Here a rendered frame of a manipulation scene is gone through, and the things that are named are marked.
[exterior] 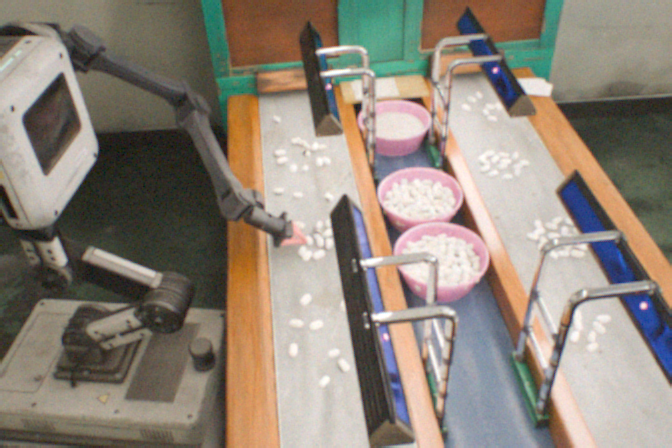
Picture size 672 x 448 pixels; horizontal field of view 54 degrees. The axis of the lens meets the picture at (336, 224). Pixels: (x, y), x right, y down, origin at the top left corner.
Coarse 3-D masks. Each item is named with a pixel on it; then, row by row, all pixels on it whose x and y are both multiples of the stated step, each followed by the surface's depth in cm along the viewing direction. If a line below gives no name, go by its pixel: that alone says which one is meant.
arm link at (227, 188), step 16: (192, 112) 198; (208, 112) 199; (192, 128) 196; (208, 128) 198; (208, 144) 191; (208, 160) 190; (224, 160) 191; (224, 176) 185; (224, 192) 184; (224, 208) 182; (240, 208) 182
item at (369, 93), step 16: (320, 48) 210; (336, 48) 210; (352, 48) 210; (368, 64) 214; (368, 80) 218; (368, 96) 217; (368, 112) 226; (368, 128) 224; (368, 144) 235; (368, 160) 232
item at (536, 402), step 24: (552, 240) 140; (576, 240) 139; (600, 240) 140; (600, 288) 128; (624, 288) 128; (648, 288) 129; (528, 312) 153; (528, 336) 156; (552, 336) 140; (552, 360) 141; (528, 384) 160; (552, 384) 145; (528, 408) 159
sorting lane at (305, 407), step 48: (288, 96) 263; (288, 144) 237; (336, 144) 236; (288, 192) 217; (336, 192) 215; (288, 288) 184; (336, 288) 183; (288, 336) 171; (336, 336) 171; (288, 384) 160; (336, 384) 159; (288, 432) 150; (336, 432) 150
